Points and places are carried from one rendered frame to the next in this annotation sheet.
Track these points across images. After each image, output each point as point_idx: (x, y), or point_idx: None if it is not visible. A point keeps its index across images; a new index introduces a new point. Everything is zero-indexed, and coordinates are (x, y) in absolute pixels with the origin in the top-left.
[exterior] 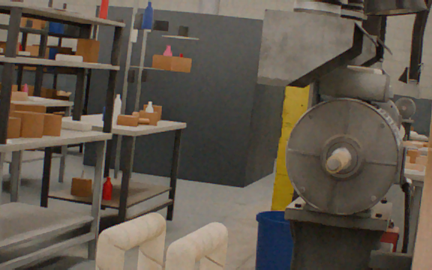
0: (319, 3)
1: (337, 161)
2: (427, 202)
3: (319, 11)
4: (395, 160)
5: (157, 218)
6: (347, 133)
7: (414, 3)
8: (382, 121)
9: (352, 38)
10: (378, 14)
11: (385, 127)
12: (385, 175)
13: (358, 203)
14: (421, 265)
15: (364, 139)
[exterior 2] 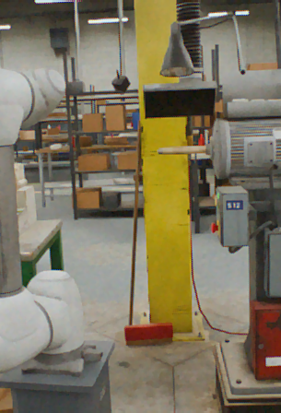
0: None
1: (158, 149)
2: None
3: (179, 79)
4: (219, 149)
5: (15, 164)
6: (212, 136)
7: (164, 66)
8: (217, 128)
9: (143, 93)
10: (190, 74)
11: (217, 131)
12: (217, 158)
13: (216, 172)
14: None
15: (214, 138)
